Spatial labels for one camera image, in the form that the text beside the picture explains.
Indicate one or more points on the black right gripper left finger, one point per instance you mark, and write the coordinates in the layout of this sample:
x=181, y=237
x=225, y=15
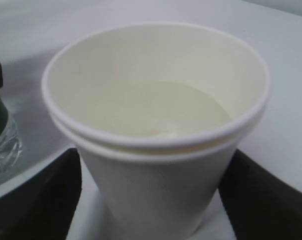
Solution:
x=43, y=207

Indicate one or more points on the white paper cup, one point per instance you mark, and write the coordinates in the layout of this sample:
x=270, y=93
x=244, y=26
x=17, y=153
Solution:
x=157, y=85
x=158, y=196

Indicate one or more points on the clear water bottle green label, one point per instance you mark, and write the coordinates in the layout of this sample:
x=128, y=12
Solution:
x=10, y=143

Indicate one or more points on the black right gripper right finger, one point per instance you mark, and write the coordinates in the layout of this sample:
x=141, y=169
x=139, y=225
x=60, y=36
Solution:
x=259, y=205

